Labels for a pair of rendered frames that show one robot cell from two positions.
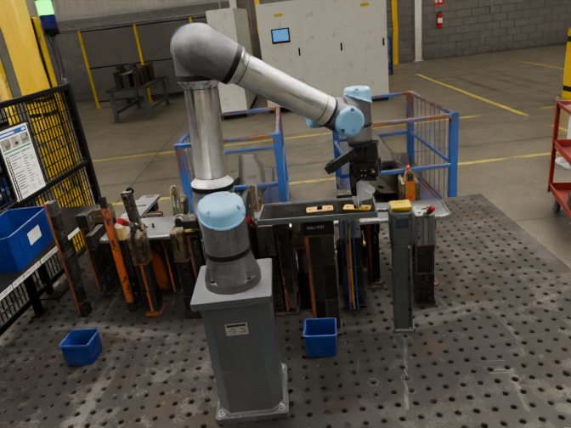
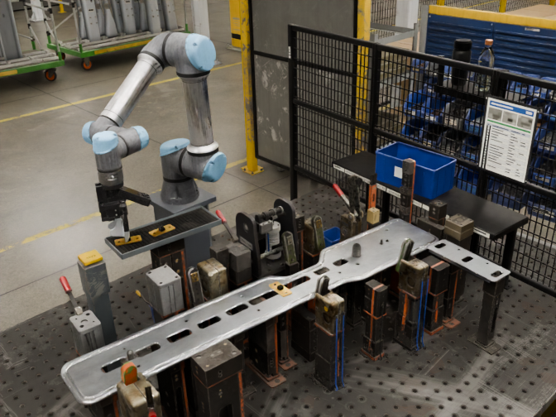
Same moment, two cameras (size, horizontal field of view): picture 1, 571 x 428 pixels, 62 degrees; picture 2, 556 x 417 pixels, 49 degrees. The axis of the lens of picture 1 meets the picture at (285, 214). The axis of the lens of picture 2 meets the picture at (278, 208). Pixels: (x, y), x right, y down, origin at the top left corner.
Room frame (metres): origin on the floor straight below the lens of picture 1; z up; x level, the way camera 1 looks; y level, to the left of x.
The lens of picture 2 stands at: (2.97, -1.07, 2.15)
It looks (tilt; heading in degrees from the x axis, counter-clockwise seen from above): 27 degrees down; 136
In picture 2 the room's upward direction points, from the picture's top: 2 degrees counter-clockwise
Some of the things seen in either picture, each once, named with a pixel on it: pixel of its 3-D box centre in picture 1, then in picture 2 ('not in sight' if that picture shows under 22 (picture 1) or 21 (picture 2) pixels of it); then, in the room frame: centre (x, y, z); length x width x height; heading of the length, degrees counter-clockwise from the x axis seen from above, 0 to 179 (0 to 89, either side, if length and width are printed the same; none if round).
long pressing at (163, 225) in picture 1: (270, 218); (276, 294); (1.78, 0.06, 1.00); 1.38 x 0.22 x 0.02; 83
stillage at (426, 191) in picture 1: (387, 159); not in sight; (4.06, -0.95, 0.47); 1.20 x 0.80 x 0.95; 0
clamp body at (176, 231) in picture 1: (187, 272); (311, 265); (1.62, 0.40, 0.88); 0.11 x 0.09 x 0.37; 173
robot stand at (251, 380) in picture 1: (244, 340); (184, 240); (1.13, 0.16, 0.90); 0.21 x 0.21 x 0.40; 89
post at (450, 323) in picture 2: not in sight; (448, 287); (2.05, 0.67, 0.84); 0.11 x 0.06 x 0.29; 173
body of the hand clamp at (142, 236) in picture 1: (146, 273); (349, 254); (1.67, 0.57, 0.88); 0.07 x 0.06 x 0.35; 173
